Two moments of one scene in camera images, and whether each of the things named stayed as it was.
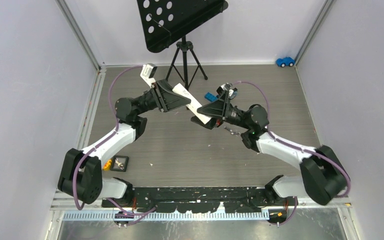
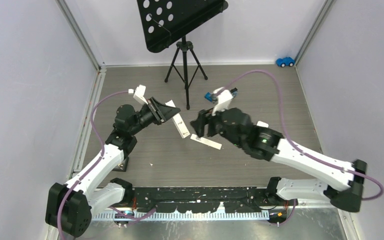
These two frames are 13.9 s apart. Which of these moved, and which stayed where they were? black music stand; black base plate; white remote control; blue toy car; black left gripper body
Moved: white remote control; black left gripper body
Stayed: blue toy car; black music stand; black base plate
